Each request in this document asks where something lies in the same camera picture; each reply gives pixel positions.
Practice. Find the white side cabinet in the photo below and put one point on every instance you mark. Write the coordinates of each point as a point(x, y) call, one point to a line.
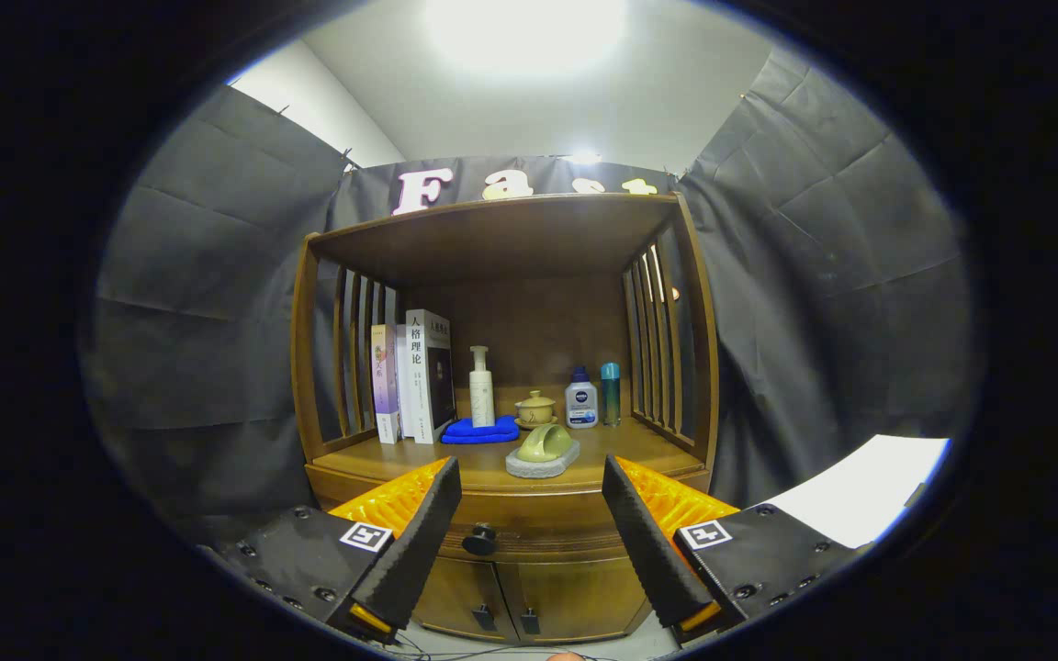
point(860, 491)

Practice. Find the purple book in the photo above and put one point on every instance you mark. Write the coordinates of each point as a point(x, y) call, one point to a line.
point(384, 386)

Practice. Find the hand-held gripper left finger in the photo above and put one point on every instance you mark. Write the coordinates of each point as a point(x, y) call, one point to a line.
point(419, 551)

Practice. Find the black drawer knob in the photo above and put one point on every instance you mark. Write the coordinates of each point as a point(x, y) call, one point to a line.
point(479, 540)

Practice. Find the wooden cabinet door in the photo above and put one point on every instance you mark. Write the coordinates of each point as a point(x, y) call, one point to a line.
point(455, 597)
point(584, 597)

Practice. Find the thick white and black book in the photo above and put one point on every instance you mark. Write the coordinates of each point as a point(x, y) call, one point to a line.
point(428, 376)

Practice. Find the beige lidded teacup with saucer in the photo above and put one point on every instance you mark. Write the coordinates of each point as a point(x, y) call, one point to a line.
point(536, 411)

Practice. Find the white pump bottle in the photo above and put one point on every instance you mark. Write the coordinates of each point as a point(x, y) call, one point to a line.
point(482, 399)

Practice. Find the brown wooden countertop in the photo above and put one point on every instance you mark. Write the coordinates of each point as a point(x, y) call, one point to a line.
point(483, 464)

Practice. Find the brown wooden cabinet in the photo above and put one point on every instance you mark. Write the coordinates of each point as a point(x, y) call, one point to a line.
point(529, 330)

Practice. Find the thin white book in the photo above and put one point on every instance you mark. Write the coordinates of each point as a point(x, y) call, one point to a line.
point(403, 395)

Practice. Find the blue folded cloth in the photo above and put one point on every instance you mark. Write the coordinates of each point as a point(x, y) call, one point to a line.
point(478, 433)

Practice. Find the teal bottle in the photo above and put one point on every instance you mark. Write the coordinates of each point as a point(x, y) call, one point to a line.
point(611, 395)

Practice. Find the brown wooden drawer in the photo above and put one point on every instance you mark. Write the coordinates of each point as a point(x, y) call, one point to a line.
point(547, 532)

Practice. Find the white bottle with blue cap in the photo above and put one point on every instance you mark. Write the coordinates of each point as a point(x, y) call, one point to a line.
point(581, 404)

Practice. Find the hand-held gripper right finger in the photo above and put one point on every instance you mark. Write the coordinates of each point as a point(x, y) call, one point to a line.
point(648, 551)

